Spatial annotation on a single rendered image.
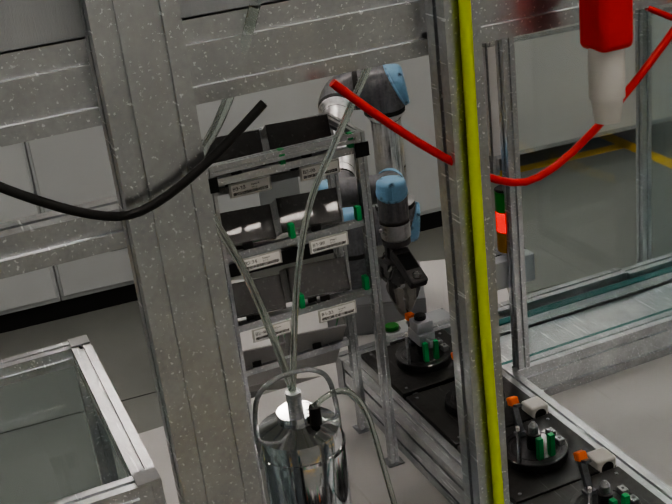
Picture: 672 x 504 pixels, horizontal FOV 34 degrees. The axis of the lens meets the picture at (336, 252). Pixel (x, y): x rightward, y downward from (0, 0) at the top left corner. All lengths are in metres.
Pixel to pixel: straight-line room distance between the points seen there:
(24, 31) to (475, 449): 0.76
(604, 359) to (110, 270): 3.32
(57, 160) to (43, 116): 4.27
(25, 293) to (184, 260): 4.46
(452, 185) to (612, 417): 1.48
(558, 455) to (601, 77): 1.18
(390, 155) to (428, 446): 0.96
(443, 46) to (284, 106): 4.36
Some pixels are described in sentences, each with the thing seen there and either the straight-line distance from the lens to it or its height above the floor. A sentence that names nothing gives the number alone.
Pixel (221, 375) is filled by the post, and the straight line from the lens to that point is 1.24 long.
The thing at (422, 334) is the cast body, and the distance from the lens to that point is 2.68.
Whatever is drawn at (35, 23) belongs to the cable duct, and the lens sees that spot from 1.12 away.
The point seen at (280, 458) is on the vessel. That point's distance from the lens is 1.64.
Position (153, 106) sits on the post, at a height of 2.02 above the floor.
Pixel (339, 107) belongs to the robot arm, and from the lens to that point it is 2.93.
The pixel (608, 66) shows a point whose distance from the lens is 1.30.
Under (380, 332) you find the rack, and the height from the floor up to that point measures 1.20.
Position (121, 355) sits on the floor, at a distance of 5.20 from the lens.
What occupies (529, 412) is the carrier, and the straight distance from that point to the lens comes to 2.49.
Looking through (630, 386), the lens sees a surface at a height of 0.86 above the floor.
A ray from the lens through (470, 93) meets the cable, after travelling 1.24.
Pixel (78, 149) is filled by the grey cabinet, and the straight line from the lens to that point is 5.41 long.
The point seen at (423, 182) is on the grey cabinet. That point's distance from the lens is 5.97.
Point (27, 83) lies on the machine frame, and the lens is 1.13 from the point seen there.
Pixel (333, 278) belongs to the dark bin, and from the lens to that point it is 2.35.
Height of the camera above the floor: 2.29
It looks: 23 degrees down
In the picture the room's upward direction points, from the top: 7 degrees counter-clockwise
